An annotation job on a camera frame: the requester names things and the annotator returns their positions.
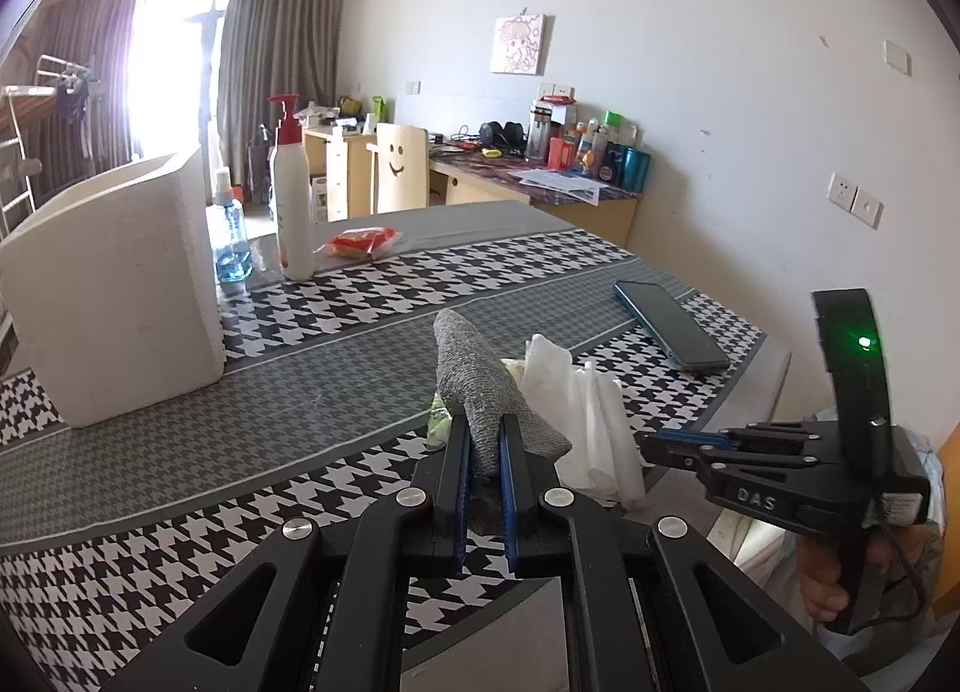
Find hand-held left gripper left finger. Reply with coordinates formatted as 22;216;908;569
97;413;475;692

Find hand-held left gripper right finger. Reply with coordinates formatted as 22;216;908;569
499;413;871;692

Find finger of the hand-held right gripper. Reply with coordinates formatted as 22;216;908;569
700;420;820;449
637;429;734;476

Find white tissue bundle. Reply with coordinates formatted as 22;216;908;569
517;333;648;510

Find grey knitted cloth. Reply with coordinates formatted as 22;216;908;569
433;309;573;537

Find white foam box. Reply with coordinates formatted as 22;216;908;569
0;143;227;430

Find person's right forearm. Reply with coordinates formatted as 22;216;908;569
896;518;950;625

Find person's right hand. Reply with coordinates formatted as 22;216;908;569
796;522;910;625

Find dark smartphone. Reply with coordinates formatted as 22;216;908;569
613;279;731;371

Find red snack packet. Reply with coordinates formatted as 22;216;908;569
313;227;404;260

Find wooden desk with patterned top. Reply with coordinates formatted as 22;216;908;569
429;145;647;251

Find teal can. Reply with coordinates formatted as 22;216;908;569
620;145;653;191

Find printed paper sheets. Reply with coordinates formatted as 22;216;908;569
518;168;611;205

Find white pump lotion bottle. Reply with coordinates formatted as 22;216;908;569
268;94;317;281

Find row of toiletry bottles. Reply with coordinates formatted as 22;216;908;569
547;109;627;185

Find wooden smiley face chair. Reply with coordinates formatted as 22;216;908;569
366;124;431;216

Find blue spray bottle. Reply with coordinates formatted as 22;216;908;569
212;167;251;287

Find clear water bottle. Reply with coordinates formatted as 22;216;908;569
525;103;557;163

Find black headphones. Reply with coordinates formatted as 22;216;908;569
479;120;527;155

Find black shopping trolley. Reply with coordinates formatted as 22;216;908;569
247;124;275;203

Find brown curtain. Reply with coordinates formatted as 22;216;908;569
15;0;145;177
217;0;350;192

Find glass balcony door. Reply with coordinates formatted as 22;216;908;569
124;0;242;170

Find dark hanging clothes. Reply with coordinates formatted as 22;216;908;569
55;80;95;125

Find metal bunk bed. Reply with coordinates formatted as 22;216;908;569
34;53;103;163

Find pink cartoon wall poster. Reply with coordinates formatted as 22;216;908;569
490;13;548;76

